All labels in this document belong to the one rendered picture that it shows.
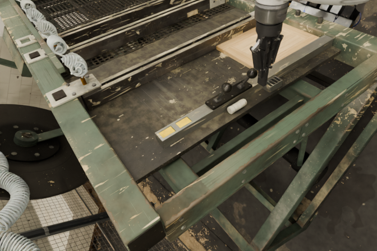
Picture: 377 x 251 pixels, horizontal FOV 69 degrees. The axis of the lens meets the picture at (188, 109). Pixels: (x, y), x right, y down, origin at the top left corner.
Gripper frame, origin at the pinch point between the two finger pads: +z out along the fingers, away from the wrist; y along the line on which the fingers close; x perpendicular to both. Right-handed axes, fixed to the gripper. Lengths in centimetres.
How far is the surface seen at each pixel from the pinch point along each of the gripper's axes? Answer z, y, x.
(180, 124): 11.4, -28.8, 9.8
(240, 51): 13.5, 20.9, 31.3
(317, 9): 11, 77, 30
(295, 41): 14, 46, 20
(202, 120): 13.1, -21.1, 7.4
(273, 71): 11.4, 17.2, 8.5
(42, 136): 46, -74, 81
